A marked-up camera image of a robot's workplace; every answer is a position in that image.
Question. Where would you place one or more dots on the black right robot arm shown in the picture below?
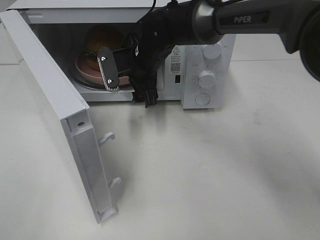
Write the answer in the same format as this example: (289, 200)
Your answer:
(201, 22)

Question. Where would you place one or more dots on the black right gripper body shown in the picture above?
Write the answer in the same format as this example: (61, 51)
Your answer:
(140, 56)

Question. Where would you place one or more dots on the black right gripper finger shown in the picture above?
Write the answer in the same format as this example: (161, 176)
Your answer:
(108, 69)
(145, 90)

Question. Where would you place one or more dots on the toy hamburger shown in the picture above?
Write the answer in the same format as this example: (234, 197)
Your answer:
(97, 37)

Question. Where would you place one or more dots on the upper white power knob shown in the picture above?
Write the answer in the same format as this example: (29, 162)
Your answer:
(211, 51)

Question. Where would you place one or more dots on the white microwave door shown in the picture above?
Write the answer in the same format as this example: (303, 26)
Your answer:
(65, 113)

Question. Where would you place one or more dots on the white microwave oven body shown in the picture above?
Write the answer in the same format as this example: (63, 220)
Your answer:
(61, 27)

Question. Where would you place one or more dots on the pink round plate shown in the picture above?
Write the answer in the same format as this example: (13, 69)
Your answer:
(88, 67)

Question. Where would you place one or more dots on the white timer knob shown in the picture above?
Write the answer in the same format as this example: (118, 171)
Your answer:
(207, 79)

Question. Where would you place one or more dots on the glass microwave turntable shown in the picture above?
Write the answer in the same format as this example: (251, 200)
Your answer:
(80, 80)

